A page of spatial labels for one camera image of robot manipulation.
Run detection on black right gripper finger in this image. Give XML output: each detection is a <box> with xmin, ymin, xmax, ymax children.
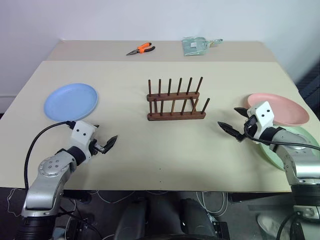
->
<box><xmin>217</xmin><ymin>121</ymin><xmax>245</xmax><ymax>144</ymax></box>
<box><xmin>233</xmin><ymin>107</ymin><xmax>249</xmax><ymax>118</ymax></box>

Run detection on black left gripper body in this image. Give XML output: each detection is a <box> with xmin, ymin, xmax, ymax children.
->
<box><xmin>87</xmin><ymin>138</ymin><xmax>106</xmax><ymax>157</ymax></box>

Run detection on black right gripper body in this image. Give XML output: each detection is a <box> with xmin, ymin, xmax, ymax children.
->
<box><xmin>244</xmin><ymin>115</ymin><xmax>259</xmax><ymax>138</ymax></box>

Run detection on wooden dish rack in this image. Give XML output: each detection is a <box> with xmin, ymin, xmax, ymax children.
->
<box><xmin>146</xmin><ymin>76</ymin><xmax>211</xmax><ymax>122</ymax></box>

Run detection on blue plate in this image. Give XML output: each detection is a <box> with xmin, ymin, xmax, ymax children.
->
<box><xmin>43</xmin><ymin>83</ymin><xmax>100</xmax><ymax>123</ymax></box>

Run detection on pink red plate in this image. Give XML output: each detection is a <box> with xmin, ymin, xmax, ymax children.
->
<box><xmin>247</xmin><ymin>92</ymin><xmax>310</xmax><ymax>127</ymax></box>

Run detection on light green plate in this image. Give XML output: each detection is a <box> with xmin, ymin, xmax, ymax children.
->
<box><xmin>259</xmin><ymin>125</ymin><xmax>320</xmax><ymax>172</ymax></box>

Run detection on dark woven object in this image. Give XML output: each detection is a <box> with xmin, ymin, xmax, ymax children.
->
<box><xmin>296</xmin><ymin>56</ymin><xmax>320</xmax><ymax>101</ymax></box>

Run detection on dark rounded shape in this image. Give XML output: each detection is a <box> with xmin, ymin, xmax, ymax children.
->
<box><xmin>174</xmin><ymin>197</ymin><xmax>219</xmax><ymax>240</ymax></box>
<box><xmin>114</xmin><ymin>192</ymin><xmax>181</xmax><ymax>240</ymax></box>

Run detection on light green packaged dustpan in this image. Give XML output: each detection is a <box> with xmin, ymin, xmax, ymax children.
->
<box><xmin>181</xmin><ymin>36</ymin><xmax>224</xmax><ymax>57</ymax></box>

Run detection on orange black needle-nose pliers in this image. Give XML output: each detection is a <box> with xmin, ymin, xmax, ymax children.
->
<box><xmin>125</xmin><ymin>42</ymin><xmax>156</xmax><ymax>57</ymax></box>

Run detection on white shoe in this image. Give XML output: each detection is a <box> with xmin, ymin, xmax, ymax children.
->
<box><xmin>256</xmin><ymin>213</ymin><xmax>284</xmax><ymax>236</ymax></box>

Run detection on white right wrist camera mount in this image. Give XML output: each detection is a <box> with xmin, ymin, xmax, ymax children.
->
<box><xmin>246</xmin><ymin>100</ymin><xmax>275</xmax><ymax>139</ymax></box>

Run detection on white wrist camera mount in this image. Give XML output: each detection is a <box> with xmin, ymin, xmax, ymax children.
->
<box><xmin>70</xmin><ymin>120</ymin><xmax>98</xmax><ymax>161</ymax></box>
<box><xmin>246</xmin><ymin>100</ymin><xmax>275</xmax><ymax>139</ymax></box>

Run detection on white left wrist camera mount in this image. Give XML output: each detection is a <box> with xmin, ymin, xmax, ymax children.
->
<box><xmin>70</xmin><ymin>120</ymin><xmax>98</xmax><ymax>161</ymax></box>

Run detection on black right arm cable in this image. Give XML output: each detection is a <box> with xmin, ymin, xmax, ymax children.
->
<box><xmin>244</xmin><ymin>119</ymin><xmax>320</xmax><ymax>151</ymax></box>

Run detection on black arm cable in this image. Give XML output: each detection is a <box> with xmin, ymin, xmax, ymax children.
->
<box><xmin>244</xmin><ymin>119</ymin><xmax>320</xmax><ymax>151</ymax></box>
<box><xmin>23</xmin><ymin>120</ymin><xmax>76</xmax><ymax>191</ymax></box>

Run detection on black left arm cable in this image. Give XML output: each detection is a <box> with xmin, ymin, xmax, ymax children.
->
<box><xmin>23</xmin><ymin>120</ymin><xmax>76</xmax><ymax>191</ymax></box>

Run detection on white floor cable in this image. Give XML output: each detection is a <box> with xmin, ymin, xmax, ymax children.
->
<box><xmin>196</xmin><ymin>191</ymin><xmax>229</xmax><ymax>216</ymax></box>

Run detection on thin white cord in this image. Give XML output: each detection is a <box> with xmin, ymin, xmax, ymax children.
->
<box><xmin>6</xmin><ymin>187</ymin><xmax>26</xmax><ymax>217</ymax></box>

